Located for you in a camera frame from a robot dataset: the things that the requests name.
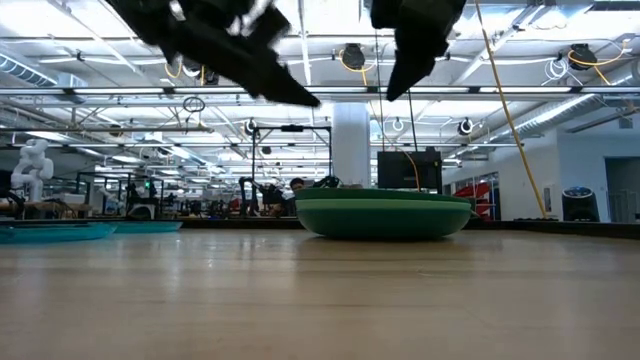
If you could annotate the white building column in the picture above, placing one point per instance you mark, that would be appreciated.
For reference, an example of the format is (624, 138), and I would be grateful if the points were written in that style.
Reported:
(350, 150)

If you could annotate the person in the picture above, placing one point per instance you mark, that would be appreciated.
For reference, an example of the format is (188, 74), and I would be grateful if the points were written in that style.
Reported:
(297, 185)

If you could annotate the black equipment box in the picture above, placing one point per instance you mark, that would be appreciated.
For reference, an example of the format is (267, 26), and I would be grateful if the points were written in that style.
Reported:
(400, 170)

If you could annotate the silver ceiling air duct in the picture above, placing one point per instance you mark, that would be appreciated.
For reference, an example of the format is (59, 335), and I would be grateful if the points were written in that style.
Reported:
(20, 70)
(565, 112)

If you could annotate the black metal frame stand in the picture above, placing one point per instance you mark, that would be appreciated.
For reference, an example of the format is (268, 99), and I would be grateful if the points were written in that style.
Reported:
(292, 128)

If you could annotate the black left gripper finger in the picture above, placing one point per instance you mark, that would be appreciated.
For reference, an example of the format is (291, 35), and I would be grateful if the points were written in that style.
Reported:
(270, 82)

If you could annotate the red background object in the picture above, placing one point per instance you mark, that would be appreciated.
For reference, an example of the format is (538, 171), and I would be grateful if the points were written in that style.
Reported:
(480, 192)

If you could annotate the wooden background workbench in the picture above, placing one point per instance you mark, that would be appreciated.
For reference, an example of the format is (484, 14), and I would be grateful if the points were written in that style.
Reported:
(50, 207)

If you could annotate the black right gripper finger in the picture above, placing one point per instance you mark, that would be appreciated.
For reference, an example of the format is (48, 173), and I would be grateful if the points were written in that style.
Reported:
(412, 70)

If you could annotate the black background robot arm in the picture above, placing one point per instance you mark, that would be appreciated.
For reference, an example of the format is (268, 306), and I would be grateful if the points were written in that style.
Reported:
(245, 192)

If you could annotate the long ceiling light bar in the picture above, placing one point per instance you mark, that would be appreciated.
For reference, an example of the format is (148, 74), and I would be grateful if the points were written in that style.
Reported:
(525, 90)

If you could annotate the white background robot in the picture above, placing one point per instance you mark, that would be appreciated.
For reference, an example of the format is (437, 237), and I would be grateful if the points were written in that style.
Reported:
(32, 165)

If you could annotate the black cylindrical appliance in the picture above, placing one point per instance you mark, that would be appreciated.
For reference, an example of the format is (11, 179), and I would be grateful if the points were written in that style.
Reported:
(580, 207)

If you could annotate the dark doorway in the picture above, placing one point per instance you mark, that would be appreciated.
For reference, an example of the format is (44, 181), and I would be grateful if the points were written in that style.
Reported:
(622, 190)

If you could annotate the black background robot station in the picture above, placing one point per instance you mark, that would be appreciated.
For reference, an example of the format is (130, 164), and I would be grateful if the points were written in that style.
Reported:
(142, 200)

